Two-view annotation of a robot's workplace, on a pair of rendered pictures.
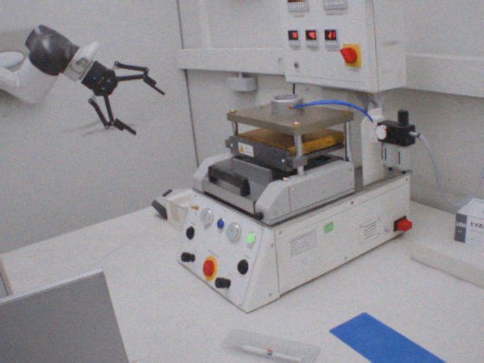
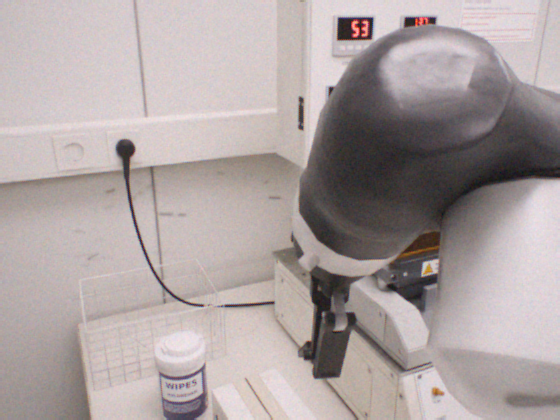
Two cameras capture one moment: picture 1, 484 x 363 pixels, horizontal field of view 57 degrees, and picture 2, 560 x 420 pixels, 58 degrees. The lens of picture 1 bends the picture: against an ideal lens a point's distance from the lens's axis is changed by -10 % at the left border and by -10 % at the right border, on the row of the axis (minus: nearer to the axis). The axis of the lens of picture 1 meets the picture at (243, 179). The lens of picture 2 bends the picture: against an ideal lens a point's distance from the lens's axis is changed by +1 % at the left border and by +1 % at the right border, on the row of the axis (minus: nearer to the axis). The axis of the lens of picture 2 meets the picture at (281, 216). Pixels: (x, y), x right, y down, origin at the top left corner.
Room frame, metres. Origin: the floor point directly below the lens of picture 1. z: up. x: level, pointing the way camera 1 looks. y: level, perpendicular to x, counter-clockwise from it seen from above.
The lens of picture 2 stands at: (1.31, 0.75, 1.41)
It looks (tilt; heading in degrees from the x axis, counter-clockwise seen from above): 21 degrees down; 277
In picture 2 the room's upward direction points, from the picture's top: straight up
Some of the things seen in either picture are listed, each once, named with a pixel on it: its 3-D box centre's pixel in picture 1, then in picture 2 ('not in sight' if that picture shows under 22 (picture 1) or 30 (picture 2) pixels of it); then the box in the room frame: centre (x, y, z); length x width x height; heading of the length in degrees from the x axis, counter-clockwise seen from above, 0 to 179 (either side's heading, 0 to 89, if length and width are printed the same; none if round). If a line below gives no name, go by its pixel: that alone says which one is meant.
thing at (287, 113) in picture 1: (303, 121); not in sight; (1.16, -0.16, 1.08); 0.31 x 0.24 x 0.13; 32
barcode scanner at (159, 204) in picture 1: (181, 198); not in sight; (1.51, 0.21, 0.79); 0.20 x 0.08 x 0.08; 122
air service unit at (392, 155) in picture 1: (393, 141); not in sight; (1.04, -0.35, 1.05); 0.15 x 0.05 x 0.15; 32
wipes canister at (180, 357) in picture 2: not in sight; (182, 377); (1.56, 0.05, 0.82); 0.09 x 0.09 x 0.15
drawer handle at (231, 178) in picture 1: (227, 179); not in sight; (1.06, 0.03, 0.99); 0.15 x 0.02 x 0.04; 32
